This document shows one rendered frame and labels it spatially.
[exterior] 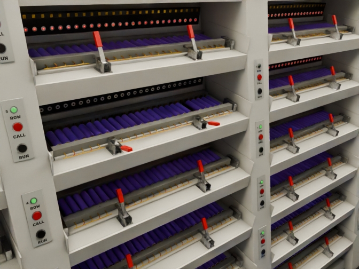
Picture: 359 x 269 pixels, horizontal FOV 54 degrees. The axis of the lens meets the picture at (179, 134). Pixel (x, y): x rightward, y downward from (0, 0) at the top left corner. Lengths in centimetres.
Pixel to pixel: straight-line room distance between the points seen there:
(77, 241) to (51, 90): 36
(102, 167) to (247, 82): 51
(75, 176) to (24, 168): 11
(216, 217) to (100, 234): 45
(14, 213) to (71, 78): 30
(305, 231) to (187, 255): 64
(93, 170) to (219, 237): 53
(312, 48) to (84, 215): 93
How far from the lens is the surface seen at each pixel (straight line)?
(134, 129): 90
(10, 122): 74
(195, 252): 112
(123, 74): 82
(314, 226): 163
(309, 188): 151
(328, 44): 142
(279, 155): 130
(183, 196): 102
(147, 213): 95
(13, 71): 73
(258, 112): 113
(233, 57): 103
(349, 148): 176
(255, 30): 109
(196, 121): 98
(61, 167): 81
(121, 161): 85
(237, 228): 122
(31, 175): 77
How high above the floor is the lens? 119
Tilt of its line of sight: 16 degrees down
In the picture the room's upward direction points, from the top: 5 degrees counter-clockwise
